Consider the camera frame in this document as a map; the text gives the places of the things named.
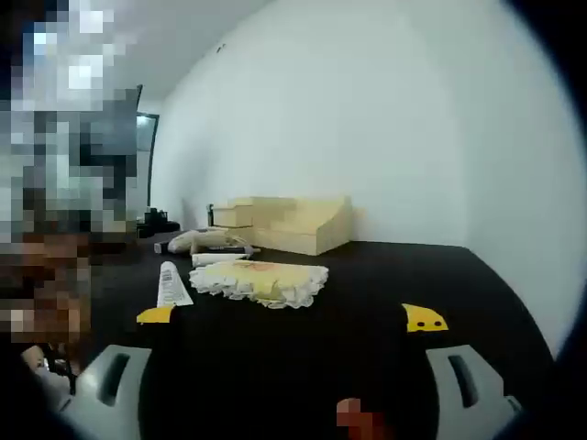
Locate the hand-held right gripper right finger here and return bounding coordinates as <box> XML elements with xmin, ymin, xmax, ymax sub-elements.
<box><xmin>401</xmin><ymin>302</ymin><xmax>524</xmax><ymax>440</ymax></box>

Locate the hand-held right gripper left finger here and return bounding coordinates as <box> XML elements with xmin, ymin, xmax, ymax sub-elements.
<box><xmin>57</xmin><ymin>305</ymin><xmax>180</xmax><ymax>440</ymax></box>

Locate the beige drawstring pouch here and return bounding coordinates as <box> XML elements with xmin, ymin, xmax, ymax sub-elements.
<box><xmin>167</xmin><ymin>228</ymin><xmax>247</xmax><ymax>254</ymax></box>

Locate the yellow lace-trimmed bear cloth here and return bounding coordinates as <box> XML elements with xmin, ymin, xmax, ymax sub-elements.
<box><xmin>189</xmin><ymin>259</ymin><xmax>330</xmax><ymax>310</ymax></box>

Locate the purple cosmetic bottle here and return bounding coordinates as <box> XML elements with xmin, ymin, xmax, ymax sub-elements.
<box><xmin>208</xmin><ymin>244</ymin><xmax>262</xmax><ymax>255</ymax></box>

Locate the cream wooden drawer organizer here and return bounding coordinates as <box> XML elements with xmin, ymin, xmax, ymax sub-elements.
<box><xmin>213</xmin><ymin>195</ymin><xmax>353</xmax><ymax>256</ymax></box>

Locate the black table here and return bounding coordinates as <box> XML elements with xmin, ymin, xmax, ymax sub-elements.
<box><xmin>89</xmin><ymin>228</ymin><xmax>559</xmax><ymax>440</ymax></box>

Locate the dark-framed glass partition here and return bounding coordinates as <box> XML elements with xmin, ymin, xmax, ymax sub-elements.
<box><xmin>136</xmin><ymin>111</ymin><xmax>161</xmax><ymax>210</ymax></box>

